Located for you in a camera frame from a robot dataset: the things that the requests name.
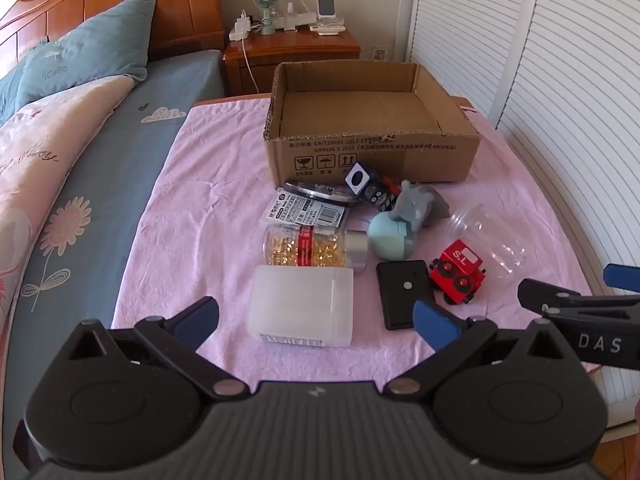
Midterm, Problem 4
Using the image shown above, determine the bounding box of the wooden nightstand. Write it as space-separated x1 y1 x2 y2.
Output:
223 30 362 98

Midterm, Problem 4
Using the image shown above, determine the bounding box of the grey elephant toy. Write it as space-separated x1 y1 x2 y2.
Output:
389 180 452 233

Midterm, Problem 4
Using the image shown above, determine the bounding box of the black rectangular case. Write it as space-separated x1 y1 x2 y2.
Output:
376 259 437 331

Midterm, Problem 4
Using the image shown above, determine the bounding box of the teal egg-shaped toy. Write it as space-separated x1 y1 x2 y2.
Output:
367 210 417 262

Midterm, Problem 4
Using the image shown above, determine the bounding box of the black and red patterned toy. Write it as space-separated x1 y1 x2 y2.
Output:
362 176 403 212

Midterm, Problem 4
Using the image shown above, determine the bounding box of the wooden bed headboard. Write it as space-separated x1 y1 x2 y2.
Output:
0 0 226 68

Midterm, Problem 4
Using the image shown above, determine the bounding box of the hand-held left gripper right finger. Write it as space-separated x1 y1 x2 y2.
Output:
382 299 576 396

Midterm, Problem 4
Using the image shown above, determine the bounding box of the pink cloth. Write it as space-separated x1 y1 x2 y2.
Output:
111 95 601 376

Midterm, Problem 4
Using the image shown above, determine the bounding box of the white louvered closet door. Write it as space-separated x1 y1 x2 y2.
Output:
492 0 640 411
402 0 546 126

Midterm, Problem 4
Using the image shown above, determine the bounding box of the brown cardboard box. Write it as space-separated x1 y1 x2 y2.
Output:
263 60 482 187

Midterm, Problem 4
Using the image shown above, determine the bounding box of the red toy train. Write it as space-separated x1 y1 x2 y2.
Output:
428 239 489 307

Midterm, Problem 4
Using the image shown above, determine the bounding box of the frosted white plastic container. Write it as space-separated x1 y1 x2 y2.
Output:
245 265 356 348

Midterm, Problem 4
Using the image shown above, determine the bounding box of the large teal pillow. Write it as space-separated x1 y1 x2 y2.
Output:
15 0 157 111

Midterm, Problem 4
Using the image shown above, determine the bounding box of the white power strip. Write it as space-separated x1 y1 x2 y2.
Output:
229 10 253 42

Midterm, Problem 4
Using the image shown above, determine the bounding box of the small teal pillow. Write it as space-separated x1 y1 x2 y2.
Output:
0 40 46 126

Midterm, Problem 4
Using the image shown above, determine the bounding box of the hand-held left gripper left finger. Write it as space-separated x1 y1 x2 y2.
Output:
67 296 251 402

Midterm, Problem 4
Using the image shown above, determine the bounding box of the clear plastic cup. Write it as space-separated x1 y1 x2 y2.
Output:
442 203 529 281

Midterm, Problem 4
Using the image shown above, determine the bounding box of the bottle of golden capsules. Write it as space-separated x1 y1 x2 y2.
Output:
262 224 370 268

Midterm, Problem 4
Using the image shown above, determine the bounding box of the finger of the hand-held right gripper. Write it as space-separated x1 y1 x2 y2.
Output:
517 279 640 318
603 263 640 292

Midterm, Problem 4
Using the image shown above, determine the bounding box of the cream floral blanket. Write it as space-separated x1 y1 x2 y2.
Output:
0 75 136 356

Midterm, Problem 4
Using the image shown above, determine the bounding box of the white router with antennas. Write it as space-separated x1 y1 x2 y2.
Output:
272 0 321 31

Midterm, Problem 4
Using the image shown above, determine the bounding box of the dark blue patterned cube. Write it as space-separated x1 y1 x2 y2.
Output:
345 161 375 196

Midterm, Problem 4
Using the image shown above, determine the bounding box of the small green desk fan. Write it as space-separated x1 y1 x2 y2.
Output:
252 0 277 36

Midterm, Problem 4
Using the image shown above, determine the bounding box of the white labelled packet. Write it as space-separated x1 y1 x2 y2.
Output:
260 187 349 233

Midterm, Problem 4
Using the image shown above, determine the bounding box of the white power cable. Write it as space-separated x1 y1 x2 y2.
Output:
241 39 261 95

